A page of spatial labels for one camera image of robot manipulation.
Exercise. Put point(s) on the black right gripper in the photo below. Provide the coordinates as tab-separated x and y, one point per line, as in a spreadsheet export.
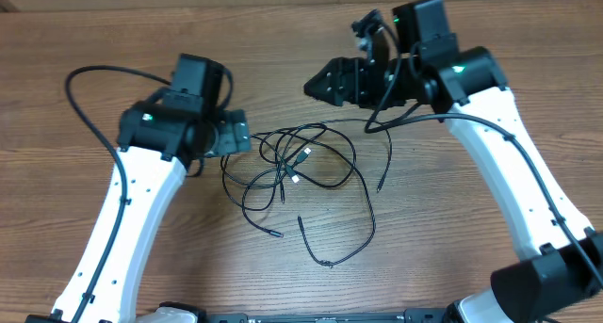
361	85

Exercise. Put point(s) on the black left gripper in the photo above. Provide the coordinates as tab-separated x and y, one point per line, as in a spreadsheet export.
226	141

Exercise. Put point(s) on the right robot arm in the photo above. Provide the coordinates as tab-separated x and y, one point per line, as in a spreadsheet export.
558	249

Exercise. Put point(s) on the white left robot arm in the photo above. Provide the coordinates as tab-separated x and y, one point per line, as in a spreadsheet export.
159	137

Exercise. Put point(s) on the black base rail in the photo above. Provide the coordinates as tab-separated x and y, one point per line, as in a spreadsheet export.
176	312

